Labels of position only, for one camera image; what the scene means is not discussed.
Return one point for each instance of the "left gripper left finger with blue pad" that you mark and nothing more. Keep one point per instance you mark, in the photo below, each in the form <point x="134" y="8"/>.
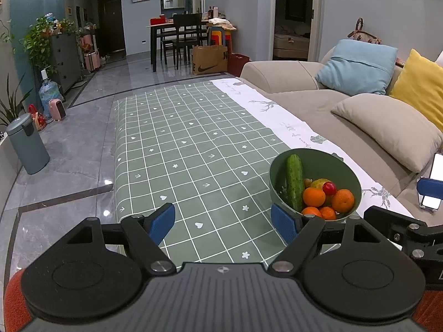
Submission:
<point x="143" y="235"/>

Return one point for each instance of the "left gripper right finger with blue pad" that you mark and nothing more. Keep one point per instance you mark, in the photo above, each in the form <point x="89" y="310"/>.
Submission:
<point x="301" y="233"/>

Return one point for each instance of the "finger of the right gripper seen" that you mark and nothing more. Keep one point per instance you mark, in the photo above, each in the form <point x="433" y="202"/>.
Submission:
<point x="430" y="187"/>

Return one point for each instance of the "small orange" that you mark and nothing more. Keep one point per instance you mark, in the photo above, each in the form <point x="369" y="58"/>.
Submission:
<point x="311" y="211"/>
<point x="328" y="213"/>

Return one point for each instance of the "orange top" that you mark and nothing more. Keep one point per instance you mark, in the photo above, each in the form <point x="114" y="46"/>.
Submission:
<point x="314" y="197"/>

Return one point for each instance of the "green cucumber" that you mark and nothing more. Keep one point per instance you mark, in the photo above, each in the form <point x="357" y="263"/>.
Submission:
<point x="295" y="182"/>

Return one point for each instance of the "large yellow-green pomelo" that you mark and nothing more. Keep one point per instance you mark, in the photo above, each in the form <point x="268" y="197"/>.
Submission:
<point x="319" y="183"/>

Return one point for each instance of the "red apple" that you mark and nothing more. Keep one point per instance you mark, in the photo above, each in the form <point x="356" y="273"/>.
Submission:
<point x="329" y="188"/>

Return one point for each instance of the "large orange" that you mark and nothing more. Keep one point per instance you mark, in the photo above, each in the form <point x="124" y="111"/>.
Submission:
<point x="343" y="201"/>

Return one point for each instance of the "brown kiwi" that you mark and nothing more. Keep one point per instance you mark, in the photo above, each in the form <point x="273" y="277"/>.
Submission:
<point x="307" y="182"/>

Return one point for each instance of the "smartphone on stand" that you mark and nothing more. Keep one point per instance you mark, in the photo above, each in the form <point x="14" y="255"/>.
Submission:
<point x="435" y="173"/>

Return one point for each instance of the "beige cushion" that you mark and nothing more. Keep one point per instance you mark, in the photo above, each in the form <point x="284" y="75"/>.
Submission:
<point x="407" y="135"/>

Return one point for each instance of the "green colander bowl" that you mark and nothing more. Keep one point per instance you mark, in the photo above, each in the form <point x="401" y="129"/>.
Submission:
<point x="316" y="164"/>

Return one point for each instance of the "green checkered tablecloth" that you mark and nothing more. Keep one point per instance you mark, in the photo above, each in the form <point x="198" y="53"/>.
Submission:
<point x="207" y="149"/>

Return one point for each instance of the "yellow cushion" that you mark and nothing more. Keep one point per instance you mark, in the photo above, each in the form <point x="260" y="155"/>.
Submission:
<point x="420" y="85"/>

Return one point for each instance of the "beige sofa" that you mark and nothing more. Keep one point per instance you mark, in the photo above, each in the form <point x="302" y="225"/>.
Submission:
<point x="384" y="181"/>

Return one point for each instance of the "light blue cushion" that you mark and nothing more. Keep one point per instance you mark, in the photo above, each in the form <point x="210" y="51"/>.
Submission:
<point x="356" y="67"/>

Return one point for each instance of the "pink small heater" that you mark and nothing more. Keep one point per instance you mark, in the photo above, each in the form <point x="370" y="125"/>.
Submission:
<point x="57" y="110"/>

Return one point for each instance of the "red patterned bag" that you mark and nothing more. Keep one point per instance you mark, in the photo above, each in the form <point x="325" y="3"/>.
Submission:
<point x="38" y="118"/>

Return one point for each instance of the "brown paper shopping bag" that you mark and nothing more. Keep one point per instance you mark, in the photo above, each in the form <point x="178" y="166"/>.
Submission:
<point x="209" y="59"/>

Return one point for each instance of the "brown handbag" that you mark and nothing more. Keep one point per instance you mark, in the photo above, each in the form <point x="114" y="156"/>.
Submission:
<point x="359" y="34"/>

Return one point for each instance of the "water bottle jug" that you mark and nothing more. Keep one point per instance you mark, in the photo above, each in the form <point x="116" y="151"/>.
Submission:
<point x="48" y="90"/>

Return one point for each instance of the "red box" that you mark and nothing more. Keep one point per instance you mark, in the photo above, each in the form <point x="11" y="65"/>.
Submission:
<point x="236" y="62"/>

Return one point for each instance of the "potted green plant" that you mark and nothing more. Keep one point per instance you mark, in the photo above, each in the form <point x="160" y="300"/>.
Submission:
<point x="11" y="109"/>

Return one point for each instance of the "dark dining chair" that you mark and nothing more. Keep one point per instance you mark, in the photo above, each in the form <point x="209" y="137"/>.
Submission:
<point x="188" y="34"/>

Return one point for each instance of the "dark drawer cabinet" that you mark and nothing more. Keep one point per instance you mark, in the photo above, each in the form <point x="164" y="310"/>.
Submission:
<point x="65" y="59"/>

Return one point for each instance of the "dark dining table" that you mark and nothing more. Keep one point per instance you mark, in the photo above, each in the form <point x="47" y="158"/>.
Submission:
<point x="165" y="31"/>

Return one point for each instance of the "leafy plant on cabinet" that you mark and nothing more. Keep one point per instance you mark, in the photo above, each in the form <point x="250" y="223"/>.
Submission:
<point x="37" y="41"/>

